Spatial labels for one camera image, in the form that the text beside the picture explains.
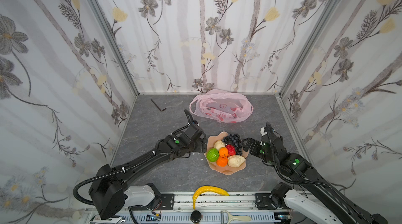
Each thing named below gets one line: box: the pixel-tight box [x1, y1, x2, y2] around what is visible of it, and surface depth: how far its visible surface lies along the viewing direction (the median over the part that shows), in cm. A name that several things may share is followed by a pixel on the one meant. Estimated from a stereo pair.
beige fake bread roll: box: [227, 154, 245, 168], surface depth 82 cm
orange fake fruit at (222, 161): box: [216, 156, 229, 167], surface depth 84 cm
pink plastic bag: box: [189, 88, 254, 123], surface depth 107 cm
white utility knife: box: [88, 215, 126, 224], surface depth 70 cm
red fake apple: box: [225, 144, 237, 156], surface depth 86 cm
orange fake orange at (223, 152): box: [218, 147, 229, 158], surface depth 83 cm
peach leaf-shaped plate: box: [204, 131, 250, 176], surface depth 84 cm
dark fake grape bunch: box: [222, 133, 243, 156], surface depth 88 cm
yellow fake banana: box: [192, 185, 230, 210], surface depth 78 cm
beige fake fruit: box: [214, 139, 226, 151], surface depth 89 cm
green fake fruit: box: [206, 147, 220, 162], surface depth 82 cm
